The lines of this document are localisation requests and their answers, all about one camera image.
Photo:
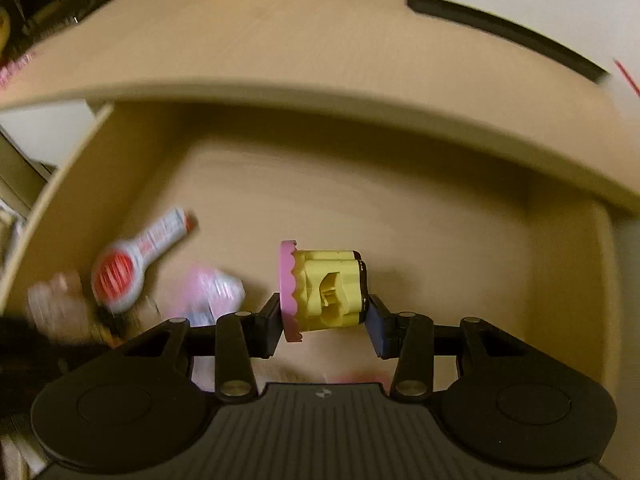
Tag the yellow toy house pink roof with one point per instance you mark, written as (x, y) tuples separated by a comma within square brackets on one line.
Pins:
[(325, 290)]

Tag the white cabinet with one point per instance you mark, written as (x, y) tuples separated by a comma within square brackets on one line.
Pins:
[(45, 130)]

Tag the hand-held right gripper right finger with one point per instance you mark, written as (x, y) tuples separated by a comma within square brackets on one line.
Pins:
[(382, 335)]

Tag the wooden drawer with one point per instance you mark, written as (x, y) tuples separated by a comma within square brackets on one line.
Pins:
[(400, 210)]

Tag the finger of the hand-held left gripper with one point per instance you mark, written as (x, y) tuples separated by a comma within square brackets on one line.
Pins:
[(25, 355)]

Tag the grey plush toy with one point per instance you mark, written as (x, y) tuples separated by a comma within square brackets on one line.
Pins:
[(57, 305)]

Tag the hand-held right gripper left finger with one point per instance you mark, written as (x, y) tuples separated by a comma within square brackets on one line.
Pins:
[(270, 330)]

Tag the pink striped packet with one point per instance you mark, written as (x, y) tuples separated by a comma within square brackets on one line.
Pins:
[(15, 72)]

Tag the red white paddle-shaped packet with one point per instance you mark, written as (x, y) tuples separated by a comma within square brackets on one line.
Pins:
[(117, 277)]

